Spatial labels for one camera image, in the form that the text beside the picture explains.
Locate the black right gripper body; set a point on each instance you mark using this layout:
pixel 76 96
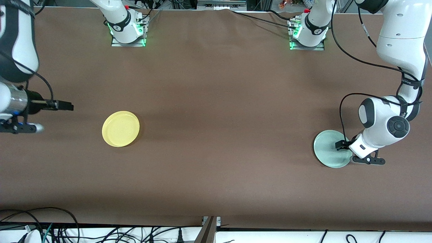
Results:
pixel 34 105

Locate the pale green round plate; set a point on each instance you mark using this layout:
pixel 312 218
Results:
pixel 327 148

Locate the yellow round plate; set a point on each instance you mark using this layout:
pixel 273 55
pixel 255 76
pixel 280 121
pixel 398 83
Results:
pixel 120 129

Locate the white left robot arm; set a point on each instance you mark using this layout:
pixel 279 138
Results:
pixel 401 40

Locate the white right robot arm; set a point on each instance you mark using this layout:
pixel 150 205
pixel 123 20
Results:
pixel 18 54

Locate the brown table cloth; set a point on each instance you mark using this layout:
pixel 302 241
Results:
pixel 236 168

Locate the colourful background toys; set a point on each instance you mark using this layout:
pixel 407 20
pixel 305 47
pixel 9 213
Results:
pixel 293 3

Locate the aluminium profile beam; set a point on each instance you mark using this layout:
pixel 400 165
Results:
pixel 207 233

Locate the black power plug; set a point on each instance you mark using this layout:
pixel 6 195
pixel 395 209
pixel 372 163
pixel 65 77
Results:
pixel 180 236

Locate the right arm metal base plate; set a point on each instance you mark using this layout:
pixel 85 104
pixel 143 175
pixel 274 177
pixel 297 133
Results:
pixel 135 44

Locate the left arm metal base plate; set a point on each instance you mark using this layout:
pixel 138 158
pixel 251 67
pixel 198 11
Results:
pixel 310 48

